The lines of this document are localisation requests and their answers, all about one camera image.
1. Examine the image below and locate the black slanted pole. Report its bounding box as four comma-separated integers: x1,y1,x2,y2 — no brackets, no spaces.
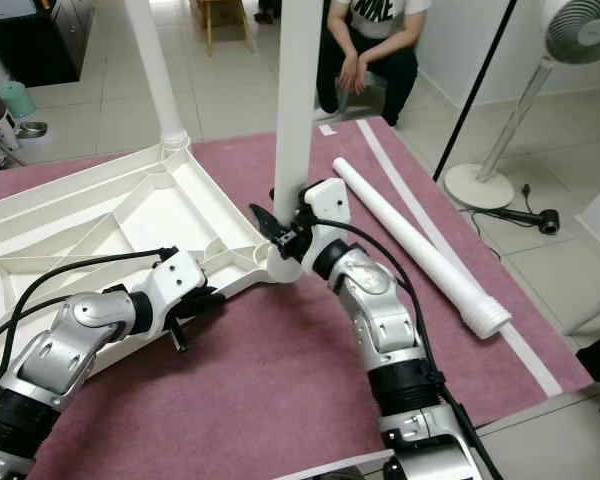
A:
432,0,519,181

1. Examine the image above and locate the pink table cloth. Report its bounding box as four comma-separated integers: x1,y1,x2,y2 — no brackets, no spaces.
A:
0,118,596,480

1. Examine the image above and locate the white plastic table top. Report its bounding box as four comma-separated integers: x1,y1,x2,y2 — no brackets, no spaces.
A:
0,140,303,401

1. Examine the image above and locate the black cabinet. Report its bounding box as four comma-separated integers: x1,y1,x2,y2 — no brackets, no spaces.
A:
0,0,96,89

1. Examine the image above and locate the white standing fan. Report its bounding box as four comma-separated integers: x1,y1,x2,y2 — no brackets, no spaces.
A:
443,0,600,211

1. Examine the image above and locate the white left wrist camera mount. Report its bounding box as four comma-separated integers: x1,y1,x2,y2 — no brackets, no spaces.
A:
145,250,209,319

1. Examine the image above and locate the metal pet bowl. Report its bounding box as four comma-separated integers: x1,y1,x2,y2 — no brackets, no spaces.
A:
15,120,49,139

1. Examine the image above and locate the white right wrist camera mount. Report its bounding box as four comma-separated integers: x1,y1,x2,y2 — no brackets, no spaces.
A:
300,178,353,266

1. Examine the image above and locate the black hair dryer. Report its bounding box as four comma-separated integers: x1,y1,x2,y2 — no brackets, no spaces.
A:
470,185,561,236

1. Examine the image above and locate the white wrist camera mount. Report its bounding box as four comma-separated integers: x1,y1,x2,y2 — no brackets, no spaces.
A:
145,250,209,319
300,178,353,266

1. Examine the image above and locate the seated person in white shirt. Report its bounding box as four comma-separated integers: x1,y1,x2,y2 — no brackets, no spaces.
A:
312,0,431,129

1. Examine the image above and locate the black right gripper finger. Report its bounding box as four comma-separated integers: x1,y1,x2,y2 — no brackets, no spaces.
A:
248,203,287,242

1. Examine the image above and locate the grey low stool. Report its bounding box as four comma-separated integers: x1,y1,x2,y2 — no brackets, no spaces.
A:
355,75,386,111

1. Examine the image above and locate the long white tape strip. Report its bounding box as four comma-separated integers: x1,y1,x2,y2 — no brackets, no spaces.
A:
355,118,566,399

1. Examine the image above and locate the white plastic table leg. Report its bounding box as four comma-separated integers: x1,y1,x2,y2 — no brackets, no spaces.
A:
270,0,326,226
332,157,513,341
125,0,191,153

